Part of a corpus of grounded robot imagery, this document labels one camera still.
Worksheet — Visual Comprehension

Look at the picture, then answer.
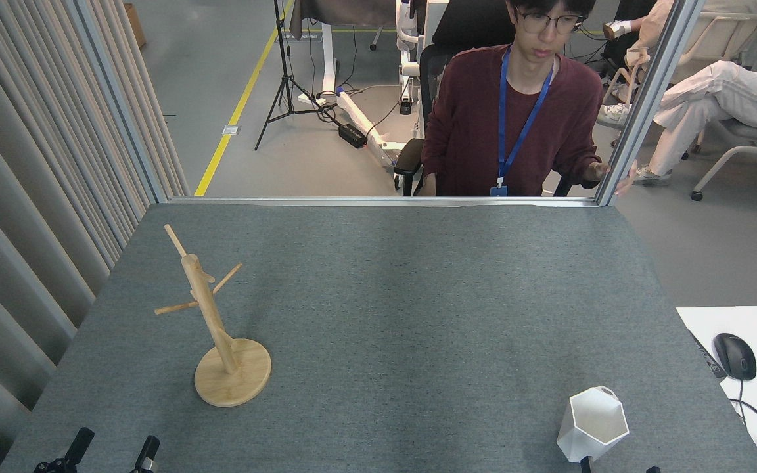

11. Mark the grey chair with white legs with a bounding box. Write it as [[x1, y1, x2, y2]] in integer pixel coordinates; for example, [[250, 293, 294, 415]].
[[691, 118, 757, 221]]

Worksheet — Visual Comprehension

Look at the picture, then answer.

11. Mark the person's left hand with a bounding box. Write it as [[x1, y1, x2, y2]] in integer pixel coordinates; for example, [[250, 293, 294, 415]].
[[585, 161, 639, 196]]

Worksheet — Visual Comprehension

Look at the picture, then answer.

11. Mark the black office chair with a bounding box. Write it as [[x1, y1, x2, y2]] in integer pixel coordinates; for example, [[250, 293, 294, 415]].
[[394, 0, 599, 198]]

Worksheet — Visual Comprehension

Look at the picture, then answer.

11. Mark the black computer mouse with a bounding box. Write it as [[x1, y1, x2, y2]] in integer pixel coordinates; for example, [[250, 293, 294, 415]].
[[712, 333, 757, 382]]

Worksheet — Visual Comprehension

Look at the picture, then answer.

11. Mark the black tripod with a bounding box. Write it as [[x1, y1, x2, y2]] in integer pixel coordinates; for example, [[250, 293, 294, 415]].
[[254, 0, 340, 152]]

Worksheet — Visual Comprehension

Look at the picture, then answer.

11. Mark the beige armchair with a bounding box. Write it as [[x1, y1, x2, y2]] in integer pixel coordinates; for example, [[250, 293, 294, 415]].
[[605, 12, 757, 155]]

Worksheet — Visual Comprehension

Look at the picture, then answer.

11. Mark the silver table edge rail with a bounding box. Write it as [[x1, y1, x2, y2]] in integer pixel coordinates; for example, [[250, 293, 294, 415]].
[[167, 195, 599, 208]]

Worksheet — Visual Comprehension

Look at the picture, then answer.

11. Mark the blue lanyard with badge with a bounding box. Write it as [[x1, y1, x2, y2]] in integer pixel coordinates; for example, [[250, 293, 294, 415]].
[[490, 46, 557, 198]]

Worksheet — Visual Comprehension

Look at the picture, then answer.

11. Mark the silver post beside side table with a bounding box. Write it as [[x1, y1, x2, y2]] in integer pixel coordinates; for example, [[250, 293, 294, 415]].
[[594, 0, 708, 207]]

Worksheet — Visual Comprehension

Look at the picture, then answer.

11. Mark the white-legged standing desk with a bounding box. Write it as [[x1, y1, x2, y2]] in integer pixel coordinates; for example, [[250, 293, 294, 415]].
[[288, 0, 412, 168]]

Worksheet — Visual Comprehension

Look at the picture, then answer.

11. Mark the person at table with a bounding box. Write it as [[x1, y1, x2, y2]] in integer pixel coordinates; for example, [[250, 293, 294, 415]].
[[418, 0, 609, 198]]

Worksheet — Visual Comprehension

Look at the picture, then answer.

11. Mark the person in tan clothes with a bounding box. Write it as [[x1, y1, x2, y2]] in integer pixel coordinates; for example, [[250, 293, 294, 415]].
[[602, 0, 675, 66]]

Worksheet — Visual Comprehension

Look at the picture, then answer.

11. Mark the white machine on stand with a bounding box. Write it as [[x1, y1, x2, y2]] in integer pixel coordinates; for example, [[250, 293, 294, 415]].
[[395, 0, 451, 116]]

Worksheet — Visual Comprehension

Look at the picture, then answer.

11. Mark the black narrow device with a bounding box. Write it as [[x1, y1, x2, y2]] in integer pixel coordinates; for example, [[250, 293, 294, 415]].
[[689, 330, 727, 380]]

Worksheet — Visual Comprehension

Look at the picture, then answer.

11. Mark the white hexagonal cup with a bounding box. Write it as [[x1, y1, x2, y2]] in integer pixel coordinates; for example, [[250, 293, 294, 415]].
[[556, 386, 630, 464]]

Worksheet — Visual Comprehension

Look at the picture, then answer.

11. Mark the beige curtain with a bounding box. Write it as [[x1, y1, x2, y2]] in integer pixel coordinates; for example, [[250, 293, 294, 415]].
[[0, 0, 190, 473]]

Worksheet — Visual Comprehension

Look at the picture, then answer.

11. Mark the brown cardboard box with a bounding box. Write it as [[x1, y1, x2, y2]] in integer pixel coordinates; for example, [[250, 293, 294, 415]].
[[122, 3, 147, 48]]

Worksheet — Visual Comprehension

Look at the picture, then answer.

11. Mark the person in white clothes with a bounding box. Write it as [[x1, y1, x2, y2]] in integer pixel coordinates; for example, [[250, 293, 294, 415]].
[[597, 23, 757, 186]]

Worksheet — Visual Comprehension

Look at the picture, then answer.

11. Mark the black power strip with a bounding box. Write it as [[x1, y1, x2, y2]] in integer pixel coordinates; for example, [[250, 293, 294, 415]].
[[338, 123, 368, 148]]

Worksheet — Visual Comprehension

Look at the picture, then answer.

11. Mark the wooden cup rack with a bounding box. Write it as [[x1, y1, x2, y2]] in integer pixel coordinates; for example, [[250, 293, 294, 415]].
[[154, 224, 272, 408]]

